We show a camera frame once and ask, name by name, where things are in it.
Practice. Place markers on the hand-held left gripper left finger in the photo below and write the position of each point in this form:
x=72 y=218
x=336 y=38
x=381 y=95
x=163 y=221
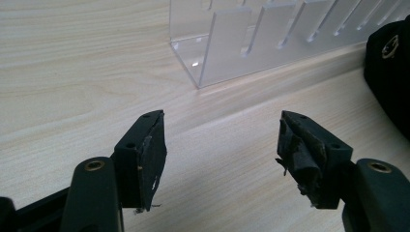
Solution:
x=138 y=161

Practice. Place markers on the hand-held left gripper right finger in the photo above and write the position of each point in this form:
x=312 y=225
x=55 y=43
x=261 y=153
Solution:
x=309 y=154

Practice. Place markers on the clear acrylic slotted rack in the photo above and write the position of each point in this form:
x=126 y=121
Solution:
x=232 y=48

